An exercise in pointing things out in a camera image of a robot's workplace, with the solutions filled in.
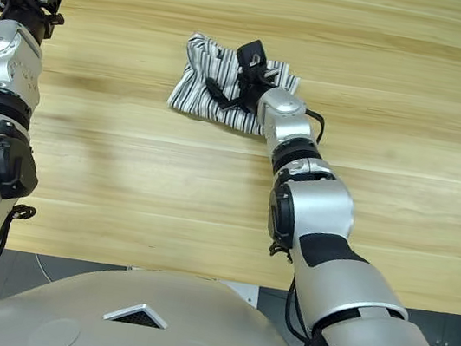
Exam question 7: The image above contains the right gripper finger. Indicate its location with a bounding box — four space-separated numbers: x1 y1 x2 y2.
199 75 235 111

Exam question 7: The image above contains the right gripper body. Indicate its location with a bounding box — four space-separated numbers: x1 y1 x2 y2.
221 60 282 120

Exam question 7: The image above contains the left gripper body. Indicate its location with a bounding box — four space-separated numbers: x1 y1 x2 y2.
0 0 69 49

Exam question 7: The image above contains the striped T-shirt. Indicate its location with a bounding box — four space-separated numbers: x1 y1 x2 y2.
163 29 306 142

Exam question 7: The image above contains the robot body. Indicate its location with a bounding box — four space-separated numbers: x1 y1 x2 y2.
0 245 354 346

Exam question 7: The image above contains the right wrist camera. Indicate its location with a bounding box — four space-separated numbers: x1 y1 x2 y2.
234 36 273 73

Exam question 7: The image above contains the black cable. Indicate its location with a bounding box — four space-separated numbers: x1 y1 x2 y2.
300 108 328 146
0 199 38 287

